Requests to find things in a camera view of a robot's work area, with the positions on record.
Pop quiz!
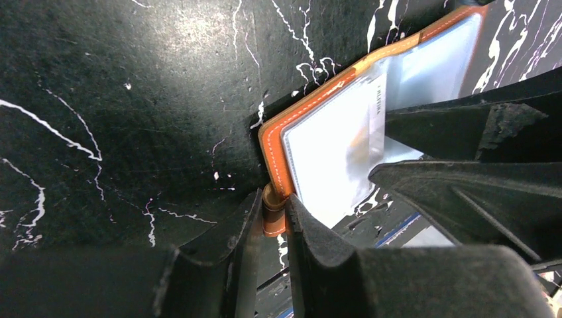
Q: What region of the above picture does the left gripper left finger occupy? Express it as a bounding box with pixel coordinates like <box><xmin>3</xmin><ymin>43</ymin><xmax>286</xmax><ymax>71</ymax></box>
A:
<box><xmin>1</xmin><ymin>189</ymin><xmax>262</xmax><ymax>317</ymax></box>

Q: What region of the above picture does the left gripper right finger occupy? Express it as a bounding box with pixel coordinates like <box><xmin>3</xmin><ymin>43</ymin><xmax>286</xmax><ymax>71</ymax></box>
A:
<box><xmin>285</xmin><ymin>195</ymin><xmax>553</xmax><ymax>317</ymax></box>

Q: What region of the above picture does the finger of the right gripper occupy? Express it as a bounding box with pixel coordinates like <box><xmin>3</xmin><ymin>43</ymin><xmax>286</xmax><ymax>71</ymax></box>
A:
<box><xmin>368</xmin><ymin>160</ymin><xmax>561</xmax><ymax>264</ymax></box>
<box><xmin>386</xmin><ymin>68</ymin><xmax>561</xmax><ymax>163</ymax></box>

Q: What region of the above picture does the white gold VIP card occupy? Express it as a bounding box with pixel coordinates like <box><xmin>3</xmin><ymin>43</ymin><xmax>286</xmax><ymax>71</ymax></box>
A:
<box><xmin>281</xmin><ymin>73</ymin><xmax>387</xmax><ymax>228</ymax></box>

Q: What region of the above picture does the brown leather card holder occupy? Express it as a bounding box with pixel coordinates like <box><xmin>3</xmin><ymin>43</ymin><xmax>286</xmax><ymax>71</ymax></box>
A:
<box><xmin>258</xmin><ymin>6</ymin><xmax>488</xmax><ymax>237</ymax></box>

